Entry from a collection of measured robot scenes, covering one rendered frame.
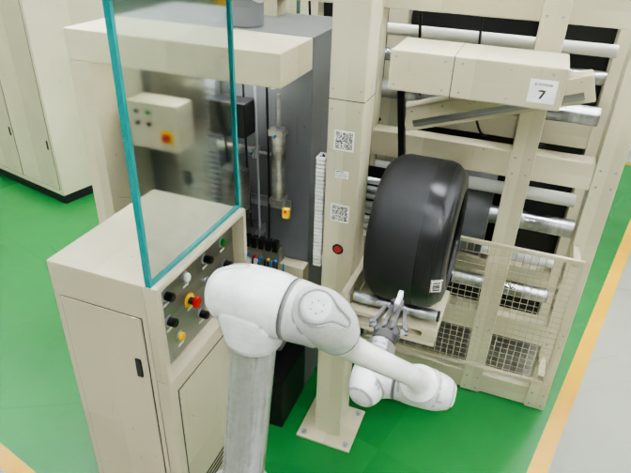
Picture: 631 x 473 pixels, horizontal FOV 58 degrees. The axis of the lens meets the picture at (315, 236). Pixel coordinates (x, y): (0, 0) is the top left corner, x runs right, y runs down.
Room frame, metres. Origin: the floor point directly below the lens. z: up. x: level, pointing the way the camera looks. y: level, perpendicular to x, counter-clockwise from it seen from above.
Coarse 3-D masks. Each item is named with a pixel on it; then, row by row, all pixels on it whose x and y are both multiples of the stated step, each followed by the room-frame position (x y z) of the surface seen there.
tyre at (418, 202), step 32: (416, 160) 1.89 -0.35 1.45; (448, 160) 1.92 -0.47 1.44; (384, 192) 1.76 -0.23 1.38; (416, 192) 1.73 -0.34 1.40; (448, 192) 1.72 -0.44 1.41; (384, 224) 1.68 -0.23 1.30; (416, 224) 1.65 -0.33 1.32; (448, 224) 1.65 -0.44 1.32; (384, 256) 1.64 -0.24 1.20; (416, 256) 1.61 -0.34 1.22; (448, 256) 1.64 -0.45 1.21; (384, 288) 1.66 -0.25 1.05; (416, 288) 1.61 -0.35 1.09
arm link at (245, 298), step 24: (240, 264) 1.01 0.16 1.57; (216, 288) 0.94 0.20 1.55; (240, 288) 0.92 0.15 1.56; (264, 288) 0.91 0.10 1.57; (216, 312) 0.93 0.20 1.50; (240, 312) 0.90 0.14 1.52; (264, 312) 0.88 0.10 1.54; (240, 336) 0.89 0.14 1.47; (264, 336) 0.88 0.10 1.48; (240, 360) 0.89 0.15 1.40; (264, 360) 0.90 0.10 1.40; (240, 384) 0.88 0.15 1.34; (264, 384) 0.89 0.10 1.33; (240, 408) 0.87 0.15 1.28; (264, 408) 0.88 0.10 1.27; (240, 432) 0.86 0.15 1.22; (264, 432) 0.88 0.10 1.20; (240, 456) 0.85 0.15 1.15; (264, 456) 0.88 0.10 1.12
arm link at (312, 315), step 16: (288, 288) 0.91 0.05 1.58; (304, 288) 0.91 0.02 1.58; (320, 288) 0.88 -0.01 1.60; (288, 304) 0.88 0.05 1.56; (304, 304) 0.85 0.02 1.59; (320, 304) 0.85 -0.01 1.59; (336, 304) 0.85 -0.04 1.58; (288, 320) 0.86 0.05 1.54; (304, 320) 0.83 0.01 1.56; (320, 320) 0.82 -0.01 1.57; (336, 320) 0.84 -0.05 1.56; (352, 320) 0.88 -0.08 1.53; (288, 336) 0.86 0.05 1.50; (304, 336) 0.85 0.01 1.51; (320, 336) 0.83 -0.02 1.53; (336, 336) 0.84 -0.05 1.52; (352, 336) 0.88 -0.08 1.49; (336, 352) 0.88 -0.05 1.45
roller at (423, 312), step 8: (352, 296) 1.80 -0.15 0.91; (360, 296) 1.79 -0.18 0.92; (368, 296) 1.79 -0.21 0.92; (376, 296) 1.79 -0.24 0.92; (368, 304) 1.77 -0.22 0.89; (376, 304) 1.76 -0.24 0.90; (408, 304) 1.74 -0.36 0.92; (408, 312) 1.72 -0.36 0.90; (416, 312) 1.71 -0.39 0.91; (424, 312) 1.70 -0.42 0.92; (432, 312) 1.70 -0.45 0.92; (432, 320) 1.69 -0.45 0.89
